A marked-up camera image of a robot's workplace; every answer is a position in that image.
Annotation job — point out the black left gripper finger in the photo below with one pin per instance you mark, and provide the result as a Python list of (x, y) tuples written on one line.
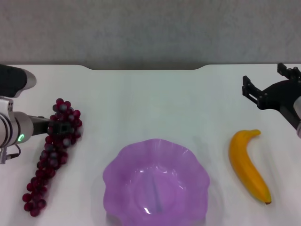
[(64, 127)]

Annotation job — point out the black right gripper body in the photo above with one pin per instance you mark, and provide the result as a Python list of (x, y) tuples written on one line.
[(277, 96)]

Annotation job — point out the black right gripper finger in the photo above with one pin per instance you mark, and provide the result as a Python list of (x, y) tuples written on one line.
[(290, 73), (250, 90)]

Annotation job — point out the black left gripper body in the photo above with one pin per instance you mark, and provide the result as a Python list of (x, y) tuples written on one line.
[(40, 126)]

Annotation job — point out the dark red grape bunch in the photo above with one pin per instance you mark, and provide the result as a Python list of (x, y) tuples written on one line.
[(56, 150)]

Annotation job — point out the yellow banana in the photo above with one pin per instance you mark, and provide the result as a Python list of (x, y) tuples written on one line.
[(244, 160)]

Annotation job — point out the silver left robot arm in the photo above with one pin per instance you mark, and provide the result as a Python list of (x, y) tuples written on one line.
[(14, 127)]

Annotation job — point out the purple translucent wavy bowl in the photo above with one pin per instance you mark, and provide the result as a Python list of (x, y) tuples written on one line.
[(178, 188)]

